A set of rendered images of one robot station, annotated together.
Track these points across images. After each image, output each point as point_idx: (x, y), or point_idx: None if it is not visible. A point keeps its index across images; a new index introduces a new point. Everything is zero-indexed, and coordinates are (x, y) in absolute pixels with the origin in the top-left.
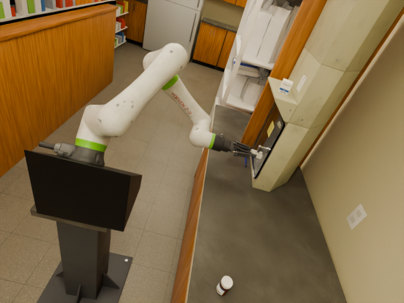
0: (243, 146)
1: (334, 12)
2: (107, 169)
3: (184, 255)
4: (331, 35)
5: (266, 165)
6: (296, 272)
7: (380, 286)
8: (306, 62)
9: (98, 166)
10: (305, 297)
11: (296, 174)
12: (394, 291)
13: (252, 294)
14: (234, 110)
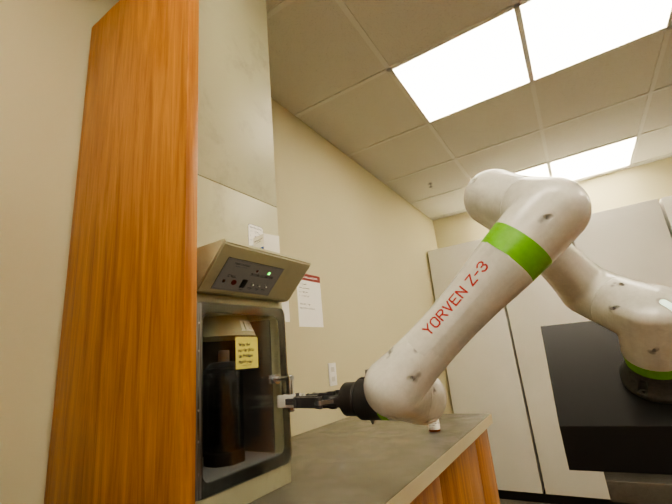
0: (312, 395)
1: (240, 134)
2: (570, 323)
3: None
4: (263, 169)
5: None
6: (333, 438)
7: (294, 391)
8: (234, 203)
9: (607, 351)
10: (344, 432)
11: None
12: (299, 379)
13: (401, 431)
14: None
